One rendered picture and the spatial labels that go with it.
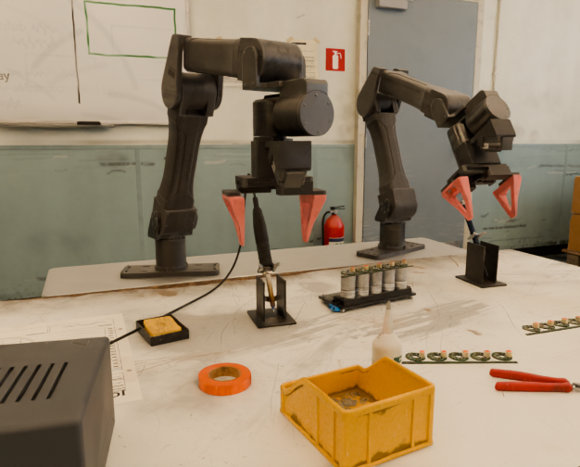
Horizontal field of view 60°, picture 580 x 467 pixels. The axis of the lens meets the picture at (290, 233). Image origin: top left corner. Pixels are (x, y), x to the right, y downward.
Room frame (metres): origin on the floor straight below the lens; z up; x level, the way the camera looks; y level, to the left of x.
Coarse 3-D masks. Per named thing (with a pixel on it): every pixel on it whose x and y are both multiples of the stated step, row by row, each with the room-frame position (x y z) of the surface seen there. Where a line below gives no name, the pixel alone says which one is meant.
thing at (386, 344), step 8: (384, 320) 0.54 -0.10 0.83; (392, 320) 0.53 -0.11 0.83; (384, 328) 0.53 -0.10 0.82; (392, 328) 0.53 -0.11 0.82; (376, 336) 0.54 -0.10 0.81; (384, 336) 0.53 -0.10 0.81; (392, 336) 0.53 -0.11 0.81; (376, 344) 0.53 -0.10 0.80; (384, 344) 0.52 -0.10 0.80; (392, 344) 0.52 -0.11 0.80; (400, 344) 0.53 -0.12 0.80; (376, 352) 0.53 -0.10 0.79; (384, 352) 0.52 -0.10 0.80; (392, 352) 0.52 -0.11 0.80; (400, 352) 0.53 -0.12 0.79; (376, 360) 0.53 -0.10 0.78; (400, 360) 0.53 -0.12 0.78
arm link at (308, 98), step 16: (256, 48) 0.70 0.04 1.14; (256, 64) 0.70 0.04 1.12; (304, 64) 0.75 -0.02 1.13; (256, 80) 0.70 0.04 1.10; (304, 80) 0.65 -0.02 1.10; (320, 80) 0.66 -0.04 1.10; (288, 96) 0.67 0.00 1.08; (304, 96) 0.64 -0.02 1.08; (320, 96) 0.66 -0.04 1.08; (288, 112) 0.66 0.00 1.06; (304, 112) 0.64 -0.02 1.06; (320, 112) 0.66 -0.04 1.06; (288, 128) 0.67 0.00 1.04; (304, 128) 0.64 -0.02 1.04; (320, 128) 0.66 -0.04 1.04
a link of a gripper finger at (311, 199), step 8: (304, 184) 0.71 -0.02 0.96; (312, 184) 0.72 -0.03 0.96; (280, 192) 0.70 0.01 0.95; (288, 192) 0.71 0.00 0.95; (296, 192) 0.71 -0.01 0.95; (304, 192) 0.71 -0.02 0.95; (312, 192) 0.72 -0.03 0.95; (320, 192) 0.72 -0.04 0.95; (304, 200) 0.76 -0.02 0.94; (312, 200) 0.72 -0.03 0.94; (320, 200) 0.72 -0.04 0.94; (304, 208) 0.76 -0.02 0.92; (312, 208) 0.72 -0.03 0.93; (320, 208) 0.73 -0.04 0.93; (304, 216) 0.76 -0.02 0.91; (312, 216) 0.73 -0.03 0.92; (304, 224) 0.75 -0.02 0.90; (312, 224) 0.73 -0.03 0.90; (304, 232) 0.75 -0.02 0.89; (304, 240) 0.75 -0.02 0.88
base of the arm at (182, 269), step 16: (160, 240) 1.01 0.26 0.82; (176, 240) 1.01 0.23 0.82; (160, 256) 1.01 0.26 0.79; (176, 256) 1.01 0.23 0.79; (128, 272) 1.00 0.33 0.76; (144, 272) 1.00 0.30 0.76; (160, 272) 1.00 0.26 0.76; (176, 272) 1.00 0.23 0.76; (192, 272) 1.01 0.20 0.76; (208, 272) 1.01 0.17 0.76
